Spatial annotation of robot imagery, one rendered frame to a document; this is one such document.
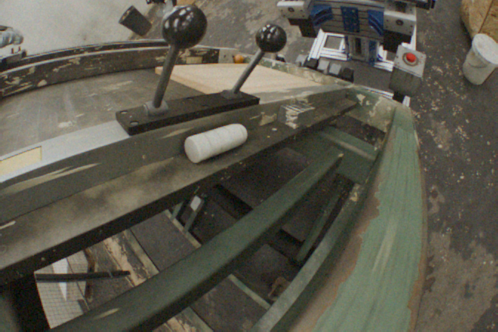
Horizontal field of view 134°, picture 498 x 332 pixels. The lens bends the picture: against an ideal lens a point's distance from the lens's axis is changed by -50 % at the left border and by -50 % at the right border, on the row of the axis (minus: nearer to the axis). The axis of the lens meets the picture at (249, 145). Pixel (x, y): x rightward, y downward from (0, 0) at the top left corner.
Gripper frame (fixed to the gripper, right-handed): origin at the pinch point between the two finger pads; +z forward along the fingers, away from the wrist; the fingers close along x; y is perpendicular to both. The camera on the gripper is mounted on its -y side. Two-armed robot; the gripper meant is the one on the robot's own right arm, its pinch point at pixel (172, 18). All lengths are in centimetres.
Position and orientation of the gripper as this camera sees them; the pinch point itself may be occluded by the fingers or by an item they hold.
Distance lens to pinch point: 88.2
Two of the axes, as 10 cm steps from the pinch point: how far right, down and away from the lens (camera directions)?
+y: -3.5, 6.8, -6.4
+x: 9.2, 1.4, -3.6
